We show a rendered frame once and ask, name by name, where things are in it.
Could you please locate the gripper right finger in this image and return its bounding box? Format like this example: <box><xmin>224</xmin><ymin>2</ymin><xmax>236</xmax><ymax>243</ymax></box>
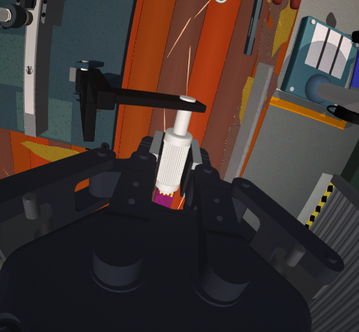
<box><xmin>180</xmin><ymin>138</ymin><xmax>346</xmax><ymax>286</ymax></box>

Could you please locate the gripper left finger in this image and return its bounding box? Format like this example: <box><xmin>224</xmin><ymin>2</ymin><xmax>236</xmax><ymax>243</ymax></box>
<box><xmin>0</xmin><ymin>130</ymin><xmax>167</xmax><ymax>226</ymax></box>

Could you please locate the white knurled screw knob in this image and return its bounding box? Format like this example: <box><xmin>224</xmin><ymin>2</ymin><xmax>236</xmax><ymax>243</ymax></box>
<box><xmin>154</xmin><ymin>109</ymin><xmax>194</xmax><ymax>198</ymax></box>

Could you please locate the black bush plate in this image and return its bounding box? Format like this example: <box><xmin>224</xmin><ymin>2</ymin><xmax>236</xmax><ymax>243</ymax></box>
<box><xmin>73</xmin><ymin>59</ymin><xmax>208</xmax><ymax>142</ymax></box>

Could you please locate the teal fixture base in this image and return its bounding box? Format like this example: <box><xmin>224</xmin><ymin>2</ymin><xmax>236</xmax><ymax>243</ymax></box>
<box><xmin>0</xmin><ymin>0</ymin><xmax>141</xmax><ymax>150</ymax></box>

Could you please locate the pink yellow block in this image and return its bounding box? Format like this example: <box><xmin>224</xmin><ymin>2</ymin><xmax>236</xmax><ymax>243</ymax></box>
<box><xmin>152</xmin><ymin>189</ymin><xmax>176</xmax><ymax>209</ymax></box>

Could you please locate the grey steel rule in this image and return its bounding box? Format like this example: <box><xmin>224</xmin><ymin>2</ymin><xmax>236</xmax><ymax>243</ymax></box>
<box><xmin>223</xmin><ymin>61</ymin><xmax>276</xmax><ymax>182</ymax></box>

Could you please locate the grey roller shutter door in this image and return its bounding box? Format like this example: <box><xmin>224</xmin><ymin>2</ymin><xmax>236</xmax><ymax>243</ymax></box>
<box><xmin>296</xmin><ymin>172</ymin><xmax>359</xmax><ymax>332</ymax></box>

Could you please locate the silver long bar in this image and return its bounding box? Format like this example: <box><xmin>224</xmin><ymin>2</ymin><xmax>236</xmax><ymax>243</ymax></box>
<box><xmin>23</xmin><ymin>6</ymin><xmax>43</xmax><ymax>138</ymax></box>

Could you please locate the blue grey drill press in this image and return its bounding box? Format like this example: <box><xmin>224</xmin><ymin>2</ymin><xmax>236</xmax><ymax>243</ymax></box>
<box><xmin>279</xmin><ymin>15</ymin><xmax>359</xmax><ymax>123</ymax></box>

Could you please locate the dark scriber silver tip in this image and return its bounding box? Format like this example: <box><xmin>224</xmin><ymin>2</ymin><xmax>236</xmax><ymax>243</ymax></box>
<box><xmin>243</xmin><ymin>0</ymin><xmax>265</xmax><ymax>56</ymax></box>

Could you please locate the grey round knob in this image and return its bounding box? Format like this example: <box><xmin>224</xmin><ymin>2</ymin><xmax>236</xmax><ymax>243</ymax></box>
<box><xmin>0</xmin><ymin>3</ymin><xmax>29</xmax><ymax>29</ymax></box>

